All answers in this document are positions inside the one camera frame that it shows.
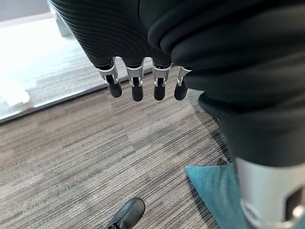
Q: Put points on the robot dark foot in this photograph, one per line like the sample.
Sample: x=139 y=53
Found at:
x=127 y=214

